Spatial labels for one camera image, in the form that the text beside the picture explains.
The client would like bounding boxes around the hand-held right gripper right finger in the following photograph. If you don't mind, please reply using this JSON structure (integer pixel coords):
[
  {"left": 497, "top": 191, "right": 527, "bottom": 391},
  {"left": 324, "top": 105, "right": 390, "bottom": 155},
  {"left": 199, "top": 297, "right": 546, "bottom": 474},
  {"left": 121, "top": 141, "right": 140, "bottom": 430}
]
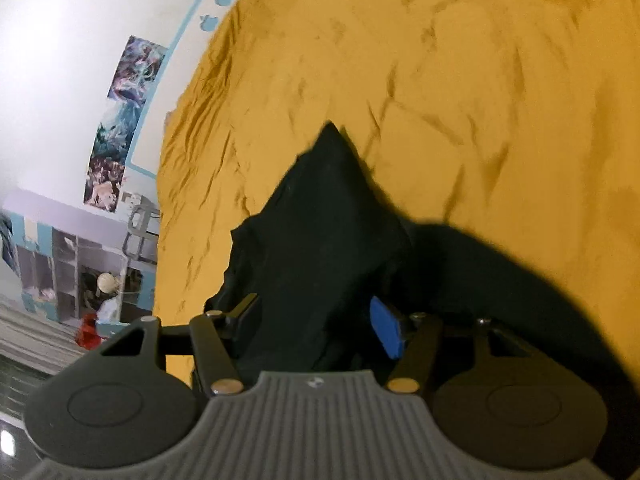
[{"left": 370, "top": 295, "right": 527, "bottom": 395}]

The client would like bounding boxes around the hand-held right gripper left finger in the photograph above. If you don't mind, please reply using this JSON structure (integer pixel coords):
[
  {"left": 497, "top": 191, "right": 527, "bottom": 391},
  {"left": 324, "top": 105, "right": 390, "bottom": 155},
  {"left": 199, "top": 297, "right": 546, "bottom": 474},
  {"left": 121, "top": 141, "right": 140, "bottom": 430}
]
[{"left": 101, "top": 293, "right": 262, "bottom": 395}]

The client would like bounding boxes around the black garment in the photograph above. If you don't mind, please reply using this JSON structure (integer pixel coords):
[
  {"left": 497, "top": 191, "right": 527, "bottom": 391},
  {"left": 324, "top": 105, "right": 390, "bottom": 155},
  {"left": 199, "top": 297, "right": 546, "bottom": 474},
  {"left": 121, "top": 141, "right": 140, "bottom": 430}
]
[{"left": 202, "top": 121, "right": 621, "bottom": 377}]

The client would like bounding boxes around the grey chair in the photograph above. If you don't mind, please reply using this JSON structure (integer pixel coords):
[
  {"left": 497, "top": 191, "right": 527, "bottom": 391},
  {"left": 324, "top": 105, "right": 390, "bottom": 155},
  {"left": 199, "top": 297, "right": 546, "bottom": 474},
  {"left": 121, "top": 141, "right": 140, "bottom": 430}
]
[{"left": 122, "top": 195, "right": 162, "bottom": 262}]

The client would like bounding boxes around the doll with white hat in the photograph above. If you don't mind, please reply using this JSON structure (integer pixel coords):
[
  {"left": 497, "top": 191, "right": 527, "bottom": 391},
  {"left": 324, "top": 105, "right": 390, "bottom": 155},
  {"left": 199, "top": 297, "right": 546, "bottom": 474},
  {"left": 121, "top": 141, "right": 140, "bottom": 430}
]
[{"left": 96, "top": 272, "right": 122, "bottom": 322}]

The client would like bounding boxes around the red toy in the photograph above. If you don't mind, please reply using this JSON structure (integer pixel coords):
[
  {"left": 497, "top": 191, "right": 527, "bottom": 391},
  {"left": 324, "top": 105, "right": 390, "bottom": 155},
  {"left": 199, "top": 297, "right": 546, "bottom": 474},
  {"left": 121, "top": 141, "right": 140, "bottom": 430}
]
[{"left": 75, "top": 312, "right": 104, "bottom": 351}]

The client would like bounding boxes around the white blue-bordered headboard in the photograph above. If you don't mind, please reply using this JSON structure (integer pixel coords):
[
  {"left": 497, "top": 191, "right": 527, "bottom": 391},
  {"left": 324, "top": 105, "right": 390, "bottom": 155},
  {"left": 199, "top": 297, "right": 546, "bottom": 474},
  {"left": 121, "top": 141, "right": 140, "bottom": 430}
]
[{"left": 124, "top": 0, "right": 267, "bottom": 179}]

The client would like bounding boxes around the purple and blue shelf unit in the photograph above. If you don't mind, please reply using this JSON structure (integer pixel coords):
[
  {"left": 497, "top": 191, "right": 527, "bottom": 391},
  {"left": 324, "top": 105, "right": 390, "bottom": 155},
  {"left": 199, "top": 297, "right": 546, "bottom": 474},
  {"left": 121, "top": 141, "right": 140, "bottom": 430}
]
[{"left": 0, "top": 189, "right": 161, "bottom": 328}]

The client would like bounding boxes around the grey striped rug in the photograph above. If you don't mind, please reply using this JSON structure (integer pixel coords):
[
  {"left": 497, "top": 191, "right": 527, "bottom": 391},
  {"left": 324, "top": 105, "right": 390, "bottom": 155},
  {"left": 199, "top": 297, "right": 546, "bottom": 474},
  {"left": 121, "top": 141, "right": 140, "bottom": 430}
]
[{"left": 0, "top": 304, "right": 83, "bottom": 375}]

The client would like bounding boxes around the yellow bed blanket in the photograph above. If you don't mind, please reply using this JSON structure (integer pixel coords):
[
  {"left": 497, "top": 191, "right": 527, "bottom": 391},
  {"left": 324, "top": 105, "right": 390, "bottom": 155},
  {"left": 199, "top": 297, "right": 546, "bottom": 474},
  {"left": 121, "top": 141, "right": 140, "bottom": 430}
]
[{"left": 151, "top": 0, "right": 640, "bottom": 461}]

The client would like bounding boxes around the dark brown wall poster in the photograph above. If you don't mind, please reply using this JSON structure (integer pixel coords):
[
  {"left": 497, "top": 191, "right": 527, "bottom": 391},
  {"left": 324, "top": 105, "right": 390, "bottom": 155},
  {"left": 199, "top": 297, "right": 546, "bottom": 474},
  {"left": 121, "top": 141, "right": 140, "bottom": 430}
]
[{"left": 83, "top": 156, "right": 127, "bottom": 212}]

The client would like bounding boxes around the teal wall poster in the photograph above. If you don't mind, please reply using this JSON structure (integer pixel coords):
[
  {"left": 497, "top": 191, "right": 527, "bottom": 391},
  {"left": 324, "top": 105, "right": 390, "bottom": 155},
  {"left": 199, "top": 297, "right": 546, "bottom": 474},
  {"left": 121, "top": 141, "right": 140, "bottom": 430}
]
[{"left": 90, "top": 102, "right": 147, "bottom": 162}]

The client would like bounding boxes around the purple wall poster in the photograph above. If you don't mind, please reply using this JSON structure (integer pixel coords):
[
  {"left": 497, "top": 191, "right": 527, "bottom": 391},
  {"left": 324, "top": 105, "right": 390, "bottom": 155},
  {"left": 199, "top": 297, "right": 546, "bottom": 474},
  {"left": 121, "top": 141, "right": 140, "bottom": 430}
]
[{"left": 107, "top": 35, "right": 167, "bottom": 107}]

